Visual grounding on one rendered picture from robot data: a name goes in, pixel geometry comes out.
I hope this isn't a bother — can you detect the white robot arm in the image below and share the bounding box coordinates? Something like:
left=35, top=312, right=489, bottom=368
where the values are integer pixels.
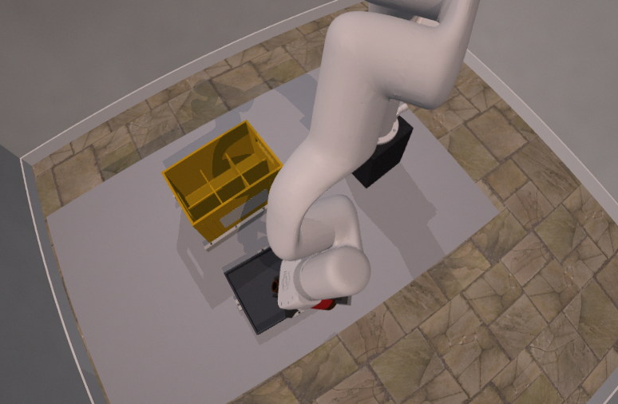
left=266, top=0, right=480, bottom=306

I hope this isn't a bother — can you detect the yellow storage crate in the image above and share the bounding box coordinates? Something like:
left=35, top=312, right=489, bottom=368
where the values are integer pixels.
left=161, top=128, right=282, bottom=243

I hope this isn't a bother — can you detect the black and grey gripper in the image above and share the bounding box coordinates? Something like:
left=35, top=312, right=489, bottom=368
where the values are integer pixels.
left=272, top=258, right=322, bottom=318

